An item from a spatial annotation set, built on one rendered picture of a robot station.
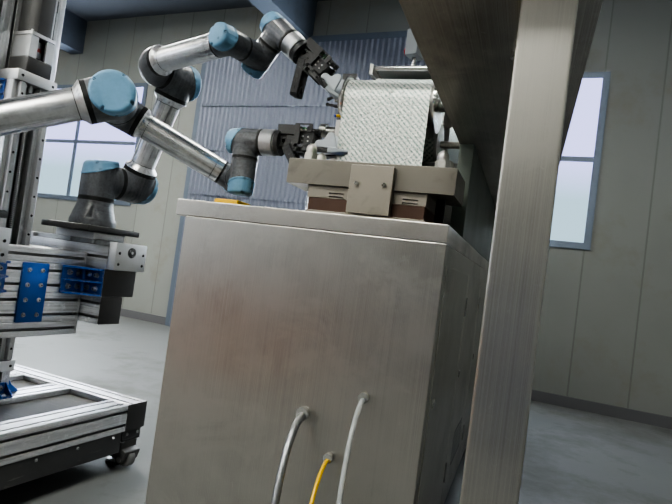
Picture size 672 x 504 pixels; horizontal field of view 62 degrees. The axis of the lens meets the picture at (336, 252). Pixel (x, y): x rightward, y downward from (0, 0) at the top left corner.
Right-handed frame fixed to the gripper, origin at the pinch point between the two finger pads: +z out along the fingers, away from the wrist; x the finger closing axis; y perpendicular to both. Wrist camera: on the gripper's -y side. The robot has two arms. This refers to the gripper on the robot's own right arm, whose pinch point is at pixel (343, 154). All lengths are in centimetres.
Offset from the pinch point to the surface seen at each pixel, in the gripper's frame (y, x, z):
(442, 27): 5, -63, 35
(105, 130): 90, 352, -409
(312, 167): -8.0, -19.9, -0.2
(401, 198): -13.4, -18.9, 21.9
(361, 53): 164, 322, -111
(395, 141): 4.2, -0.2, 13.9
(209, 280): -37.6, -25.9, -19.8
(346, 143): 3.0, -0.3, 0.5
